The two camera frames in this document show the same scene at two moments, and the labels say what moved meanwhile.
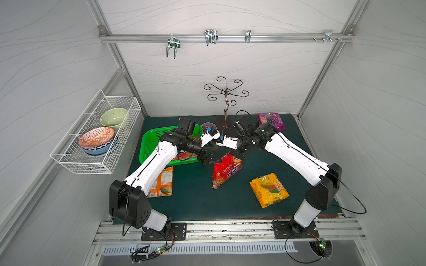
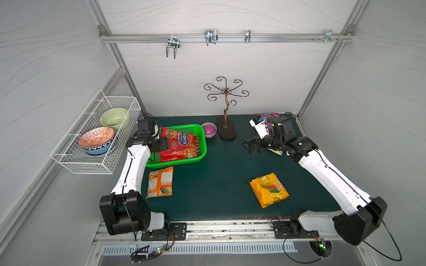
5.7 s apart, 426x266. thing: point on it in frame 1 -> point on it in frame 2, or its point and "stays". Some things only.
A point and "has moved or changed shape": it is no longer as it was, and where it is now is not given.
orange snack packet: (163, 185) stays
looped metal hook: (211, 36) stays
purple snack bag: (273, 119) stays
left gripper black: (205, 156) -> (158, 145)
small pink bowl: (208, 126) stays
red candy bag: (227, 166) has moved or changed shape
